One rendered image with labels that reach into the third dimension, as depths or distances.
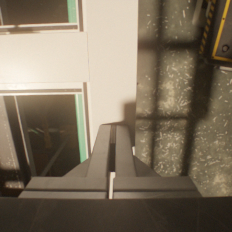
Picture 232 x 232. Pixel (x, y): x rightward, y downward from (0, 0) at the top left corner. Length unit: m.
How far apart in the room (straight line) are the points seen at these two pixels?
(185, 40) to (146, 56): 0.26
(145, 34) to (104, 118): 0.98
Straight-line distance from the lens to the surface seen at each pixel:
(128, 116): 0.16
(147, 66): 1.10
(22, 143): 0.69
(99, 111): 0.15
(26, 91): 0.24
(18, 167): 0.71
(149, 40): 1.11
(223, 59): 0.90
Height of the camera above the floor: 1.08
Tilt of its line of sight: 73 degrees down
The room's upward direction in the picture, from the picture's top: 179 degrees counter-clockwise
